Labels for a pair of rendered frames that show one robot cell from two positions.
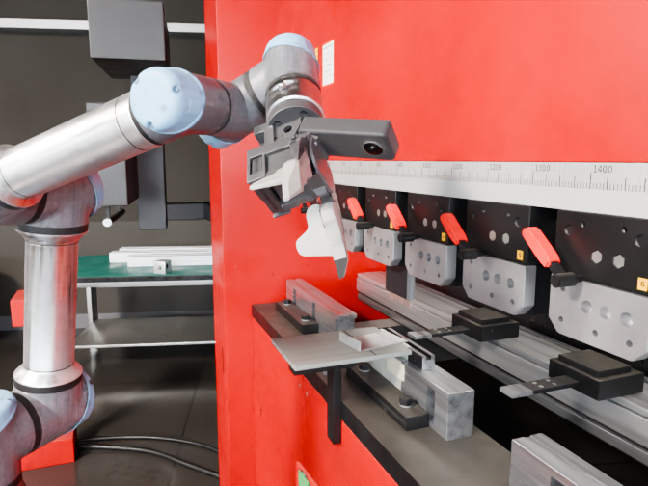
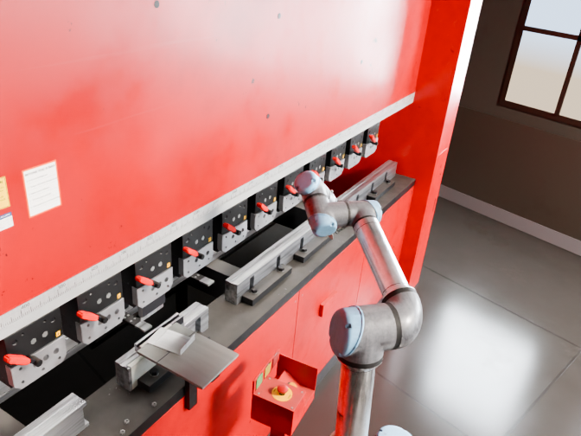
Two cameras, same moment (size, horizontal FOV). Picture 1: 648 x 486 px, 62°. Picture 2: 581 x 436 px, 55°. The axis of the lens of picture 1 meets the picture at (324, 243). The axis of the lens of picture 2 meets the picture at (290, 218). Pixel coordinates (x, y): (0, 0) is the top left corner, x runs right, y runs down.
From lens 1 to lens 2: 2.29 m
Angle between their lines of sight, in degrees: 120
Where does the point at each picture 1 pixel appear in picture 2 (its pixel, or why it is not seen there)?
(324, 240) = not seen: hidden behind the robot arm
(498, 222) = (236, 212)
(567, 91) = (258, 154)
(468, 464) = (223, 317)
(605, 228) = (267, 190)
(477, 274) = (229, 239)
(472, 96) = (222, 167)
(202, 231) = not seen: outside the picture
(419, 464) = (235, 330)
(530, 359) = not seen: hidden behind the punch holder
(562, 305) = (258, 221)
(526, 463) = (242, 285)
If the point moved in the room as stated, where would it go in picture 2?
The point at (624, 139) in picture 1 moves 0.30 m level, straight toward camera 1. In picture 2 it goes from (271, 163) to (348, 164)
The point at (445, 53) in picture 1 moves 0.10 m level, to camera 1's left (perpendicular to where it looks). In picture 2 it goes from (207, 150) to (224, 161)
